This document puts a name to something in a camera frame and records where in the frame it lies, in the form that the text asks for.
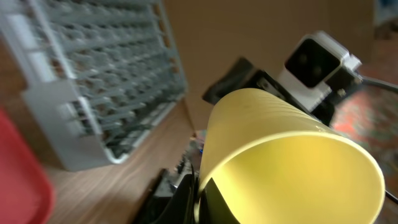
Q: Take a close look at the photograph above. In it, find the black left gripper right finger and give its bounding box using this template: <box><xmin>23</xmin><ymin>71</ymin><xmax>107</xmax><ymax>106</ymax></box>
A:
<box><xmin>198</xmin><ymin>179</ymin><xmax>239</xmax><ymax>224</ymax></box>

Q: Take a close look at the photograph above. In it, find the cardboard box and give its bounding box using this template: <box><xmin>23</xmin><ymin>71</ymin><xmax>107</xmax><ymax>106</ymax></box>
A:
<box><xmin>164</xmin><ymin>0</ymin><xmax>374</xmax><ymax>129</ymax></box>

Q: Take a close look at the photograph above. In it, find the yellow plastic cup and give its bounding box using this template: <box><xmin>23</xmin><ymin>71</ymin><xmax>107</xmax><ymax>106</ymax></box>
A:
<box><xmin>198</xmin><ymin>88</ymin><xmax>385</xmax><ymax>223</ymax></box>

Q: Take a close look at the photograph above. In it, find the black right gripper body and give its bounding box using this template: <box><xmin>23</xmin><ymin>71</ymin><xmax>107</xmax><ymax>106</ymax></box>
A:
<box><xmin>201</xmin><ymin>57</ymin><xmax>335</xmax><ymax>124</ymax></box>

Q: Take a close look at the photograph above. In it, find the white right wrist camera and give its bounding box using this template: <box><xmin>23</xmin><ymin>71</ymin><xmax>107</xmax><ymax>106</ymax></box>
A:
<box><xmin>277</xmin><ymin>31</ymin><xmax>362</xmax><ymax>111</ymax></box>

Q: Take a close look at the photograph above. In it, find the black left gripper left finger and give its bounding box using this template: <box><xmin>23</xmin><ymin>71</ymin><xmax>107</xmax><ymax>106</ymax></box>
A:
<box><xmin>133</xmin><ymin>169</ymin><xmax>195</xmax><ymax>224</ymax></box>

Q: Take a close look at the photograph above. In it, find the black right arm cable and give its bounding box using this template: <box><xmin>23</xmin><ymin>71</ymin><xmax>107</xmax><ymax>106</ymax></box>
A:
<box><xmin>360</xmin><ymin>76</ymin><xmax>398</xmax><ymax>94</ymax></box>

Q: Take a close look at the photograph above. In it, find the grey dishwasher rack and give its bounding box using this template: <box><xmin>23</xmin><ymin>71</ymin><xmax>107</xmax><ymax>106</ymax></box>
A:
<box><xmin>1</xmin><ymin>0</ymin><xmax>187</xmax><ymax>171</ymax></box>

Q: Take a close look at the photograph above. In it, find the red serving tray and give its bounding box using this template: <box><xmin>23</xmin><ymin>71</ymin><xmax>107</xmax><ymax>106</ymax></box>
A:
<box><xmin>1</xmin><ymin>110</ymin><xmax>55</xmax><ymax>224</ymax></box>

